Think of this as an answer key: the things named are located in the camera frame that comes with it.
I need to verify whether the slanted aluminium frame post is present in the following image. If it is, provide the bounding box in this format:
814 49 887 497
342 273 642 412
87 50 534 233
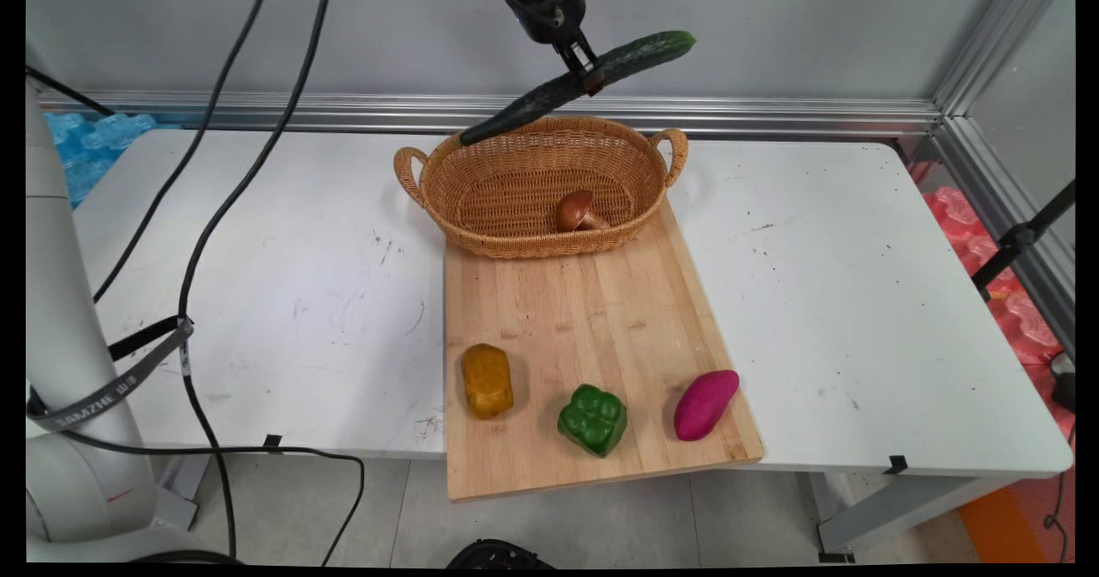
930 0 1076 359

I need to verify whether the black box on floor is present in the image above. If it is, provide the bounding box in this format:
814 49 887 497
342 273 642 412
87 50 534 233
1051 352 1076 416

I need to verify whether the purple toy sweet potato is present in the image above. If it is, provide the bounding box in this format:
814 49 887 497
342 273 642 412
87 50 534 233
673 369 741 442

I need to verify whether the grey table leg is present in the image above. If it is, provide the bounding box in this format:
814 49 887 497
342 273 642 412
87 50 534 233
155 452 212 533

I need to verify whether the black cable by rail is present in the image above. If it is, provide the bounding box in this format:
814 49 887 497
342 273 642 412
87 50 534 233
26 64 115 117

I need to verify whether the black tripod stand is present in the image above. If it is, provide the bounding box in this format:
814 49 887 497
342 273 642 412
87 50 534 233
970 179 1076 303

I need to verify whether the brown toy mushroom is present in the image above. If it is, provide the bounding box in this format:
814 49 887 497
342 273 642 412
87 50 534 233
555 189 612 234

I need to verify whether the grey table leg frame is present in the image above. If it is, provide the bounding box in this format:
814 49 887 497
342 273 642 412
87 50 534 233
807 471 1024 564

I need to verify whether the wooden cutting board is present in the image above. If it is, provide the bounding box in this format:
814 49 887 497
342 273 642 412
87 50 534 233
443 197 765 502

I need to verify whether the green toy bell pepper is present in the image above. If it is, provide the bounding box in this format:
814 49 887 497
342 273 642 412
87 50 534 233
557 384 629 459

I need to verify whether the horizontal aluminium frame rail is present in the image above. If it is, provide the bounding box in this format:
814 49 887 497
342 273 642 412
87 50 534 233
39 90 943 141

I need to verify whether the grey velcro strap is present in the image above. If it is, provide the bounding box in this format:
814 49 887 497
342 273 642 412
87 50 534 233
28 314 196 433

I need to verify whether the red foam mat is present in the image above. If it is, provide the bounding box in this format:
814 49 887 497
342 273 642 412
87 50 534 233
908 161 1076 440

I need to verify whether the blue foam mat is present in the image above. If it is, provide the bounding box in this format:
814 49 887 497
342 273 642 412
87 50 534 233
43 112 181 210

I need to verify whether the long dark green cucumber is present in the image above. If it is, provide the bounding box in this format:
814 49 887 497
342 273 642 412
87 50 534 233
459 30 698 148

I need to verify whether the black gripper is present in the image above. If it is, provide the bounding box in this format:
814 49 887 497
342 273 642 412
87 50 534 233
494 0 607 98

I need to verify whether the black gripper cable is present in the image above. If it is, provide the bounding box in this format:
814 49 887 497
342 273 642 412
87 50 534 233
92 0 276 305

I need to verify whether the woven wicker basket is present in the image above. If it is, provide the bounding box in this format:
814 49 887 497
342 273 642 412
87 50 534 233
393 116 689 260

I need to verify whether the black round floor object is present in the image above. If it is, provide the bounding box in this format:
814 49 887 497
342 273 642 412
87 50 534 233
446 538 556 570

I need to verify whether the thin black looping cable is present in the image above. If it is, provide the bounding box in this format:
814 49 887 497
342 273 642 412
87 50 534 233
26 388 367 567

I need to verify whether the yellow toy bell pepper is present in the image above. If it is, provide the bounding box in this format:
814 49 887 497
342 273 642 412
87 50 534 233
461 343 515 420

